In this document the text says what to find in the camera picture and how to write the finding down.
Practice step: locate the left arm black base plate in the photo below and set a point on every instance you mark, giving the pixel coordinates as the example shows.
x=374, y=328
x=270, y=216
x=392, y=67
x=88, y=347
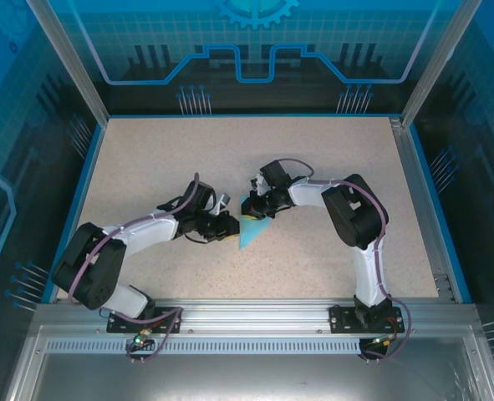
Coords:
x=167, y=319

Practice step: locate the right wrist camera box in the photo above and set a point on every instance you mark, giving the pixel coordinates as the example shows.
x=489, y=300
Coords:
x=258, y=184

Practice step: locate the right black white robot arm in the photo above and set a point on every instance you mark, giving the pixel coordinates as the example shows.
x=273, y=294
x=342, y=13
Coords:
x=355, y=217

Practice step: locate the aluminium mounting rail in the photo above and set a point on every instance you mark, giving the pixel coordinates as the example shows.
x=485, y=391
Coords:
x=251, y=313

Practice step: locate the aluminium side rail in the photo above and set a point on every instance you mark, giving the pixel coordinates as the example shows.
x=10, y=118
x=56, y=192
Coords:
x=413, y=167

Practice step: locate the blue table edge strip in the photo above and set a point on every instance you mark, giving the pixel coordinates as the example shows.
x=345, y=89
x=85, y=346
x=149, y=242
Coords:
x=79, y=209
x=425, y=167

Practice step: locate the steel front tray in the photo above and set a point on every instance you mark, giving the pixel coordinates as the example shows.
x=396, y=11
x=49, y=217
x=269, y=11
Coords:
x=251, y=376

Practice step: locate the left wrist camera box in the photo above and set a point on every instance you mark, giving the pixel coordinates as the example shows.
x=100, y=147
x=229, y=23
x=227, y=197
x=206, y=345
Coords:
x=223, y=202

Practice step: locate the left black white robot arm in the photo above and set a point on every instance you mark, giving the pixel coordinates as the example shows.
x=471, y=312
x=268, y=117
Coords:
x=92, y=271

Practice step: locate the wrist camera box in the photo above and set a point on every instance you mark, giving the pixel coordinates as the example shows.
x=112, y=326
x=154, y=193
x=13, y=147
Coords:
x=258, y=184
x=223, y=202

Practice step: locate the aluminium frame post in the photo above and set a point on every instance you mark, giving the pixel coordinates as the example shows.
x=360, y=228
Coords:
x=72, y=62
x=438, y=62

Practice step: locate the light blue paper sheet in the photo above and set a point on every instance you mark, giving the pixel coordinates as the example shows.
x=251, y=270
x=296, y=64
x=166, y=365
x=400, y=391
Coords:
x=253, y=231

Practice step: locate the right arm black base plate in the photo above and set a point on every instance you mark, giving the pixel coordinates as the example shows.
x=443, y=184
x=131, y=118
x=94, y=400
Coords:
x=342, y=319

